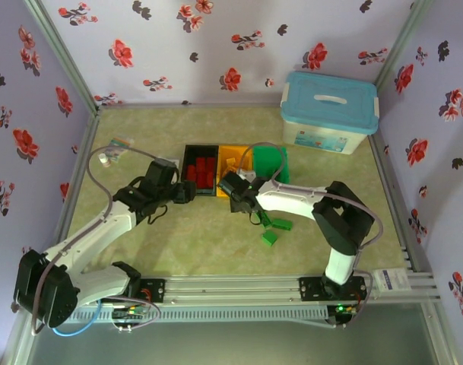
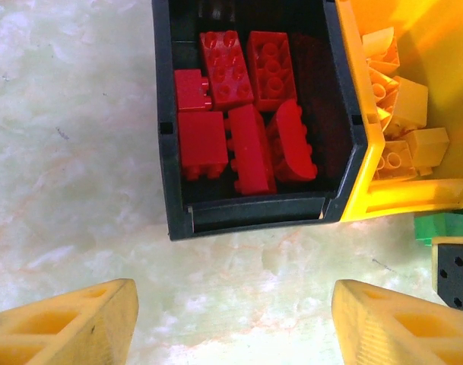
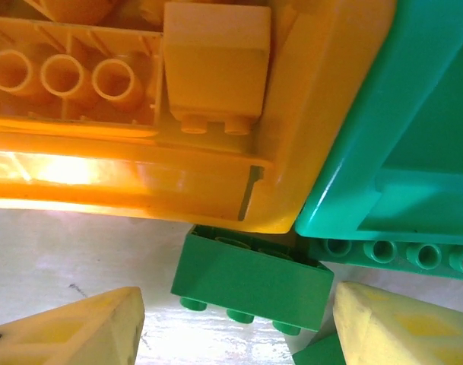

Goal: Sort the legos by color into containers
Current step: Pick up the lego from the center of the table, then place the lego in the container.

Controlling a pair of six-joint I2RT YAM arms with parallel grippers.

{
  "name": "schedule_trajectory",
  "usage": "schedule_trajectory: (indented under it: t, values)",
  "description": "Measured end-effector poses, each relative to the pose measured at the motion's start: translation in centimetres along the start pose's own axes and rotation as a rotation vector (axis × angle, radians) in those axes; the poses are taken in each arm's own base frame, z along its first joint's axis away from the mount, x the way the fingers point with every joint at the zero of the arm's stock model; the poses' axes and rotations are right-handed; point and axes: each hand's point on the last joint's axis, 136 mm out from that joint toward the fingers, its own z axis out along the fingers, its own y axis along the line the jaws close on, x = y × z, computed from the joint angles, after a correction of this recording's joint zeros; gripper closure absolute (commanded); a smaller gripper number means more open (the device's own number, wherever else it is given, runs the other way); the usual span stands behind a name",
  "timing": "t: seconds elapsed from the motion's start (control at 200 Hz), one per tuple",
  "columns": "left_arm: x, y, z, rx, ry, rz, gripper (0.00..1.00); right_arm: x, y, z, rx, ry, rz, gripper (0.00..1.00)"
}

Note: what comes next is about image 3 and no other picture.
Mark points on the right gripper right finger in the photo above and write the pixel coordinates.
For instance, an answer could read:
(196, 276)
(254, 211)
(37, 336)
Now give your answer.
(398, 331)

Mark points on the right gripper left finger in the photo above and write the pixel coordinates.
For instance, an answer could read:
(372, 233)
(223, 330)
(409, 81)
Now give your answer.
(83, 331)

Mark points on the long orange lego brick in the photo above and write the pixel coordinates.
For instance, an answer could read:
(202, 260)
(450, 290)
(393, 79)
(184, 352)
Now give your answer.
(67, 107)

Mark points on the long green lego brick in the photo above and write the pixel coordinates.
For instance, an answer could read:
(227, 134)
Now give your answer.
(383, 254)

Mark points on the green plastic bin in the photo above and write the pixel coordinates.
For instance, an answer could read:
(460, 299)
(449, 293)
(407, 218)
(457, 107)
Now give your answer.
(406, 114)

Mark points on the orange plastic bin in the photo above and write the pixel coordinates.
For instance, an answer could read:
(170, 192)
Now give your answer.
(311, 114)

